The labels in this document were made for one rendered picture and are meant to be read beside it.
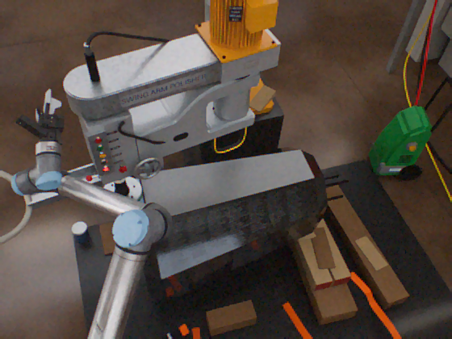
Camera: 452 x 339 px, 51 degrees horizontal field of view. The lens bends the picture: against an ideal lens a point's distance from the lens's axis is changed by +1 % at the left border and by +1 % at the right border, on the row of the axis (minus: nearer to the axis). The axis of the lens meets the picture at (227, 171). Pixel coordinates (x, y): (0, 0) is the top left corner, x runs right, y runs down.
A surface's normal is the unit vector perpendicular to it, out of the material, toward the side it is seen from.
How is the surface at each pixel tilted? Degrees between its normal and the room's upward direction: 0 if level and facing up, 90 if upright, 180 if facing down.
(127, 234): 40
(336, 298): 0
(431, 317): 0
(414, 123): 34
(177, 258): 45
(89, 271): 0
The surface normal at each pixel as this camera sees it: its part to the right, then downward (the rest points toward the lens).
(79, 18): 0.04, -0.61
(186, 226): 0.26, 0.11
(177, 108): -0.54, -0.25
